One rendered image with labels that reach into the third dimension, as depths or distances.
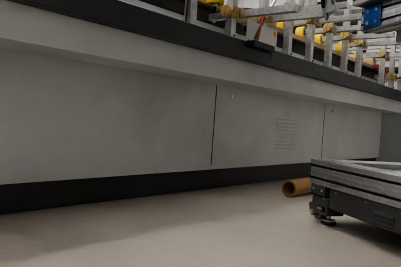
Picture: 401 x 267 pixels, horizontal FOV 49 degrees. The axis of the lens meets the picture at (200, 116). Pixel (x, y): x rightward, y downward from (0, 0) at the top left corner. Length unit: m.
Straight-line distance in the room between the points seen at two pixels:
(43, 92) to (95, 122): 0.24
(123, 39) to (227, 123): 0.94
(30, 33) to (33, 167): 0.47
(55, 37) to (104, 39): 0.17
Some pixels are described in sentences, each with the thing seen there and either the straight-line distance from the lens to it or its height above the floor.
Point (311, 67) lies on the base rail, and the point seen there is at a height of 0.67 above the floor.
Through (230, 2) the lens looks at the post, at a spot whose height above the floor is 0.85.
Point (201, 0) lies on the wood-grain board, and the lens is 2.05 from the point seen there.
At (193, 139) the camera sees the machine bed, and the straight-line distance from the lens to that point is 2.04.
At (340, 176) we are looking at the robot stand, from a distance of 1.57.
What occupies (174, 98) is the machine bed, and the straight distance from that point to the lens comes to 1.94.
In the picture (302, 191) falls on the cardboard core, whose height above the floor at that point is 0.03.
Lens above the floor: 0.35
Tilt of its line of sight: level
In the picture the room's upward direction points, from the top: 4 degrees clockwise
